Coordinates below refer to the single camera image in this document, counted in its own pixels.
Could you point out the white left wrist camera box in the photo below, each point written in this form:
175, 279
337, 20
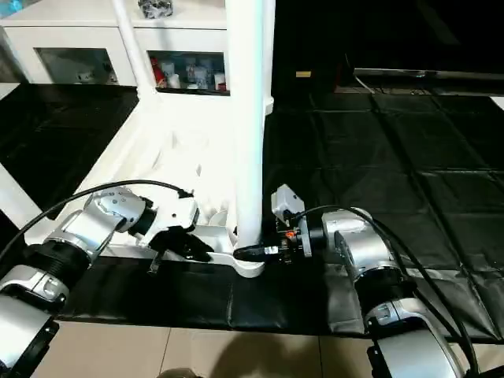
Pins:
177, 214

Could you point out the small yellow label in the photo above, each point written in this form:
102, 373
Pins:
304, 75

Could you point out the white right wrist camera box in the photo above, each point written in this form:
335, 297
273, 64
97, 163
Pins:
287, 203

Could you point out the light blue plastic item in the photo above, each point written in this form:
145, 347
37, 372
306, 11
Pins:
8, 6

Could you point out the black work mat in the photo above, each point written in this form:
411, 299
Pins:
197, 303

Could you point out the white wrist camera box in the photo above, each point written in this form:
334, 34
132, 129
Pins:
287, 203
177, 214

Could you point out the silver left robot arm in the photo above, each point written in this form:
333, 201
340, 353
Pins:
71, 244

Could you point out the white plastic table top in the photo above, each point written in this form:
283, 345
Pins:
157, 157

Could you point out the dark low furniture silver edge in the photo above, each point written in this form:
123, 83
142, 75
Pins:
429, 77

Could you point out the crumpled black plastic sheet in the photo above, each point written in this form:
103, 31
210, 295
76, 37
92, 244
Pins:
409, 181

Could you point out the grey bundle of small items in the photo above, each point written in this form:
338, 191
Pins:
156, 8

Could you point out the white cabinet with glass doors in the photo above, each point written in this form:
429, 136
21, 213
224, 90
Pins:
71, 39

